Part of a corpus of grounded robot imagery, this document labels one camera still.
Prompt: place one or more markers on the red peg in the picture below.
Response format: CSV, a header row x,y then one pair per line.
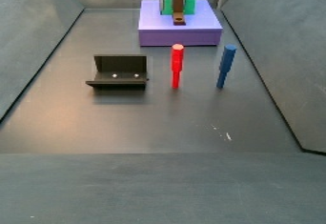
x,y
177,63

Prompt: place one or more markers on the blue peg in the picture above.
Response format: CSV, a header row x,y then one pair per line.
x,y
229,52

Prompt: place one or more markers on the black angle bracket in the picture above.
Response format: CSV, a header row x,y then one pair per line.
x,y
119,70

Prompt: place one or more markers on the brown L-shaped socket piece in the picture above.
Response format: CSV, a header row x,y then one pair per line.
x,y
178,12

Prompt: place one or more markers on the purple base block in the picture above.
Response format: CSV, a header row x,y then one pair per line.
x,y
158,32

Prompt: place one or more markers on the green block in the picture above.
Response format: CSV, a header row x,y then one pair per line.
x,y
189,7

